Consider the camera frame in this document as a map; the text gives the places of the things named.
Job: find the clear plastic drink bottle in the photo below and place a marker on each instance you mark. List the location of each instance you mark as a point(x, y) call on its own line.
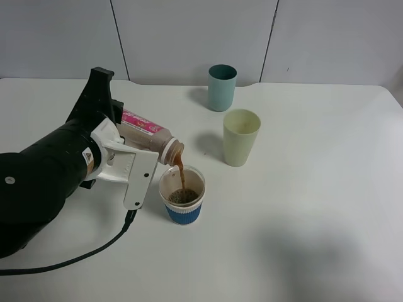
point(143, 134)

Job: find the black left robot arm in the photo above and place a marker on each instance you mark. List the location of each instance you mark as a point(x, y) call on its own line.
point(36, 181)

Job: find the pale green plastic cup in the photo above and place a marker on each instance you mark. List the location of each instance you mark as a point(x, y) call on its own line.
point(241, 128)

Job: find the glass cup blue sleeve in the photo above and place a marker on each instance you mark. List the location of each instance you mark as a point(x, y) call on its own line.
point(182, 192)

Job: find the teal plastic cup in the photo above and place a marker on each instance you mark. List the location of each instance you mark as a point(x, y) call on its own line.
point(221, 87)

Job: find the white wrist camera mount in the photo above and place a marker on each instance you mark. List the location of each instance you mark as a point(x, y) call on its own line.
point(123, 164)

